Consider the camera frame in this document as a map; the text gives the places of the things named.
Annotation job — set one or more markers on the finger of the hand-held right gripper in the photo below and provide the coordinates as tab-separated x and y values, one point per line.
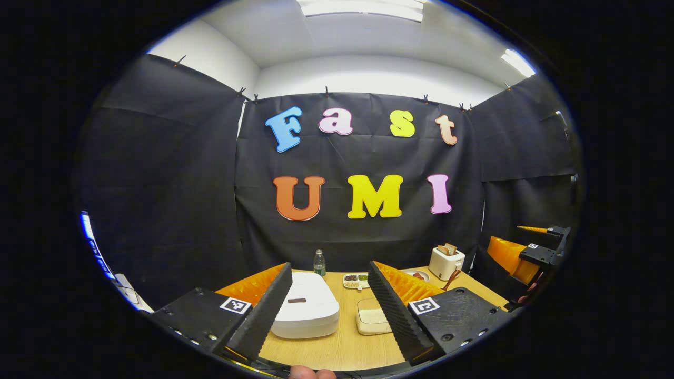
555	230
508	255

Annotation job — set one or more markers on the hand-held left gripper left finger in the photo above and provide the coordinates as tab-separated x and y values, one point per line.
263	310

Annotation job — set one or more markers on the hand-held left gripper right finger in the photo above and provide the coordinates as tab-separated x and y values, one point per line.
395	310

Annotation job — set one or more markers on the white rice cooker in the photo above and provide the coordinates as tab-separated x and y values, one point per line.
310	316

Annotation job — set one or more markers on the brown wooden spoon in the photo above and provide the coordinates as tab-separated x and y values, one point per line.
453	279

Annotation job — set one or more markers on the beige rice box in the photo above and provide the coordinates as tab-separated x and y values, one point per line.
363	329

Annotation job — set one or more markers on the white round plate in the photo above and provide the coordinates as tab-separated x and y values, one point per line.
423	278

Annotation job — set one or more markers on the white divided snack dish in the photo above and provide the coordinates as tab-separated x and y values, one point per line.
356	280

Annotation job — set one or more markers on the toasted bread slice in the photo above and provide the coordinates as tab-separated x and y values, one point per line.
451	248
443	250

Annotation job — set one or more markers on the white toaster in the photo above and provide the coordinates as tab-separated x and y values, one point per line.
445	266

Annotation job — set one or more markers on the clear plastic water bottle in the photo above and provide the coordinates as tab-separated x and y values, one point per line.
319	266

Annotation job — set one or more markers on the grey metal pole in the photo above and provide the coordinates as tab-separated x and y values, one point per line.
562	121

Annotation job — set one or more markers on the white desk device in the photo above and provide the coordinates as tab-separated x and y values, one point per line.
134	297

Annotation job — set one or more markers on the black backdrop cloth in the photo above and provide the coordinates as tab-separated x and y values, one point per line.
174	184

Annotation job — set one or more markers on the small ceiling light panel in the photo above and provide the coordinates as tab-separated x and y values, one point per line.
518	63

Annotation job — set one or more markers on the computer monitor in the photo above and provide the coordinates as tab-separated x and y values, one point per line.
95	247

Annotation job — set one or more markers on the long ceiling light panel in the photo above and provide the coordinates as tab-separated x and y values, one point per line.
363	9

